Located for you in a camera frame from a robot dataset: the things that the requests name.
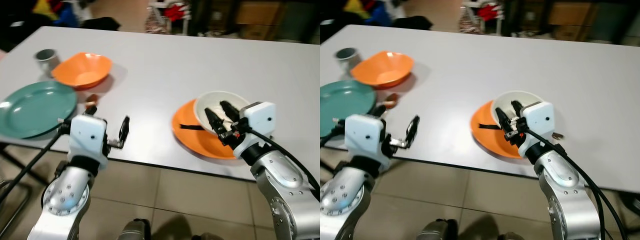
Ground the orange plate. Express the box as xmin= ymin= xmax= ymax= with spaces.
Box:
xmin=171 ymin=99 xmax=241 ymax=160
xmin=470 ymin=100 xmax=526 ymax=160

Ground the blue toy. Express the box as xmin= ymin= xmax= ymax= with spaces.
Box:
xmin=370 ymin=2 xmax=393 ymax=26
xmin=55 ymin=5 xmax=81 ymax=28

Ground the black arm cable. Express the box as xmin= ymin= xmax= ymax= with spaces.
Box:
xmin=320 ymin=117 xmax=348 ymax=148
xmin=245 ymin=127 xmax=321 ymax=193
xmin=522 ymin=127 xmax=628 ymax=240
xmin=0 ymin=120 xmax=71 ymax=203

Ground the red cloth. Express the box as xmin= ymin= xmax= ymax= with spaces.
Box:
xmin=162 ymin=2 xmax=188 ymax=23
xmin=475 ymin=2 xmax=501 ymax=22

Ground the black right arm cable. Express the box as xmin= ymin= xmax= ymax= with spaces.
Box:
xmin=522 ymin=127 xmax=628 ymax=240
xmin=245 ymin=127 xmax=321 ymax=193

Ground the brown cardboard box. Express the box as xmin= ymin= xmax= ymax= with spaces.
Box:
xmin=235 ymin=0 xmax=288 ymax=41
xmin=547 ymin=0 xmax=601 ymax=42

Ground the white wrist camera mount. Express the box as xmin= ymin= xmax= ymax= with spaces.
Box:
xmin=232 ymin=101 xmax=277 ymax=158
xmin=68 ymin=114 xmax=109 ymax=170
xmin=345 ymin=114 xmax=387 ymax=168
xmin=517 ymin=101 xmax=556 ymax=158

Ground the yellow toy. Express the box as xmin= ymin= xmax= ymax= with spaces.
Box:
xmin=32 ymin=0 xmax=58 ymax=21
xmin=342 ymin=0 xmax=371 ymax=16

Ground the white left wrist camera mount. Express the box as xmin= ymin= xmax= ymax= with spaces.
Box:
xmin=68 ymin=114 xmax=109 ymax=170
xmin=345 ymin=114 xmax=387 ymax=168

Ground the grey robot leg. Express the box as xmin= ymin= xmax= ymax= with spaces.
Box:
xmin=117 ymin=218 xmax=153 ymax=240
xmin=417 ymin=218 xmax=458 ymax=240

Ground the grey metal cup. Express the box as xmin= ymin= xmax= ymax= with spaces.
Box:
xmin=335 ymin=47 xmax=360 ymax=71
xmin=34 ymin=49 xmax=60 ymax=76

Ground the white bowl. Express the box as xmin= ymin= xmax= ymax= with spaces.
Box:
xmin=491 ymin=90 xmax=543 ymax=132
xmin=193 ymin=90 xmax=251 ymax=136

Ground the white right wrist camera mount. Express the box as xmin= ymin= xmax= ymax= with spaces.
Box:
xmin=232 ymin=101 xmax=277 ymax=158
xmin=517 ymin=101 xmax=556 ymax=158

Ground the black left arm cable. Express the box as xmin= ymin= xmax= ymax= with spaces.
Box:
xmin=320 ymin=117 xmax=348 ymax=148
xmin=0 ymin=120 xmax=71 ymax=203

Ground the green plate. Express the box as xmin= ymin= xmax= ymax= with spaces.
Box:
xmin=320 ymin=80 xmax=377 ymax=138
xmin=0 ymin=81 xmax=79 ymax=140

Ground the orange bowl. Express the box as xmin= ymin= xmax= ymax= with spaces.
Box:
xmin=51 ymin=52 xmax=113 ymax=91
xmin=350 ymin=50 xmax=415 ymax=89

